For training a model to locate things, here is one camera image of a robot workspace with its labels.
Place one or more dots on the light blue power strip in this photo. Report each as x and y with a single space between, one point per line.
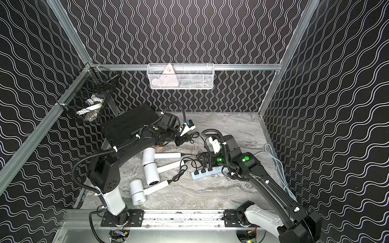
197 175

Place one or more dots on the white hair dryer lower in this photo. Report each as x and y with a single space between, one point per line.
138 193

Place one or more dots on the pink triangular card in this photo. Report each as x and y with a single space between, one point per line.
168 78

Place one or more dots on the black wire basket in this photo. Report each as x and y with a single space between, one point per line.
98 80

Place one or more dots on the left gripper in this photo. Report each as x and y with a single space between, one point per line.
179 139

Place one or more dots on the black plastic tool case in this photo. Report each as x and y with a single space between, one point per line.
122 128

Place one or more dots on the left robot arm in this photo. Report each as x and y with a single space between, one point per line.
100 172

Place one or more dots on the white hair dryer upper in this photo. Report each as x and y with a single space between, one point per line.
149 156

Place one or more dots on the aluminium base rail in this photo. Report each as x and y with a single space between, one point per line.
176 219

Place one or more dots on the white items in basket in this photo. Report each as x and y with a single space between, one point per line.
92 109

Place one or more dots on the white hair dryer middle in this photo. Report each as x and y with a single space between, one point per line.
152 171

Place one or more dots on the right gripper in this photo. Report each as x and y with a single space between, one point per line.
212 163

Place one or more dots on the clear wall basket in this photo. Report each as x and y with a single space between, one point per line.
191 76

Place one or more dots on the white hair dryer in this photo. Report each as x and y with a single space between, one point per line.
152 171
138 193
149 156

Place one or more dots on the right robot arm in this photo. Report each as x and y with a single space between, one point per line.
291 222

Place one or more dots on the green hair dryer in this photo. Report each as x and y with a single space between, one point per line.
162 143

